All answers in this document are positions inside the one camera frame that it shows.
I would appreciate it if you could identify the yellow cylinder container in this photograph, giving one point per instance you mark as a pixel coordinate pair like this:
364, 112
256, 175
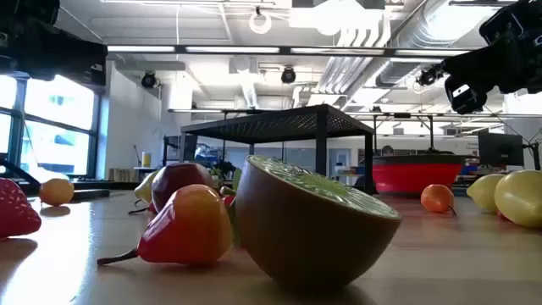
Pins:
146, 159

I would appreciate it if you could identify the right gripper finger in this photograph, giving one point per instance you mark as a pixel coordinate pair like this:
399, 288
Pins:
470, 73
470, 61

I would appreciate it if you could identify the red collapsible colander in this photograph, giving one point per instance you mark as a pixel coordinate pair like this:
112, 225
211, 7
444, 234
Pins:
413, 175

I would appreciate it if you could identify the black ceiling spotlight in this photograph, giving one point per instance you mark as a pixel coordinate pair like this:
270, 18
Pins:
428, 77
148, 79
288, 75

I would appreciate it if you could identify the black computer monitor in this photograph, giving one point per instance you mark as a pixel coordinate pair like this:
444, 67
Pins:
501, 149

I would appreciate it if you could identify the small red orange pear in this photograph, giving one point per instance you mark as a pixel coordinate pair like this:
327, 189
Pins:
437, 198

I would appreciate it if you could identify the halved kiwi fruit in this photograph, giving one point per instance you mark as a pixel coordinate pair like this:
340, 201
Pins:
305, 237

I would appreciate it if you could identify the long ceiling light strip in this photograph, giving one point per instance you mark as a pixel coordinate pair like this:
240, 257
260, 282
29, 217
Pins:
233, 49

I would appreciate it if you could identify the dark red toy apple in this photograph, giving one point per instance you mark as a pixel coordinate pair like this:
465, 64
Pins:
178, 182

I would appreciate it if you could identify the yellow lemon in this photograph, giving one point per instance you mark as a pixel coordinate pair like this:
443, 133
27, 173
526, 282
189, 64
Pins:
485, 192
145, 190
521, 197

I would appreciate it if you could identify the silver ventilation duct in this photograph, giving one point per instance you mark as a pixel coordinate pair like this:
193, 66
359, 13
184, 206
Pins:
423, 29

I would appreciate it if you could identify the large glass window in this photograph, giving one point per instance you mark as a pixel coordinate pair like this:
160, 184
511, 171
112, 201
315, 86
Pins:
59, 101

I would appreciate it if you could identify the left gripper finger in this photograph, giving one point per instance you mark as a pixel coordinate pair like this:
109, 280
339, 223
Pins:
80, 65
80, 51

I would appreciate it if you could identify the black perforated metal shelf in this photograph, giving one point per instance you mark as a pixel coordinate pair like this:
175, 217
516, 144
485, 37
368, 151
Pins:
275, 125

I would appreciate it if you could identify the small orange fruit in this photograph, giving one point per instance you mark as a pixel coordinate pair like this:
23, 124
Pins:
56, 192

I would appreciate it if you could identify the red yellow pear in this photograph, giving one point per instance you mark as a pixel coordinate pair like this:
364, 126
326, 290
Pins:
190, 229

